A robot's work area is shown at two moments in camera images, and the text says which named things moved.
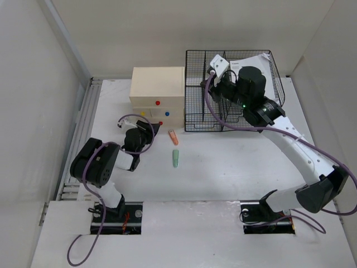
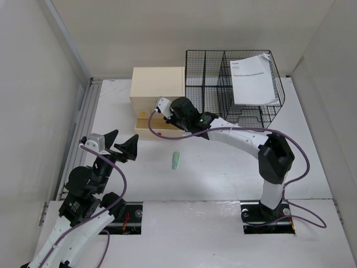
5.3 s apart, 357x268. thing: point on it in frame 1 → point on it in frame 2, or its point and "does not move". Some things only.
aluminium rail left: x=70 y=188 does not move
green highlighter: x=175 y=158 does not move
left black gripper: x=146 y=129 → x=128 y=148
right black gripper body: x=228 y=91 → x=180 y=123
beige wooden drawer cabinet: x=158 y=92 does not move
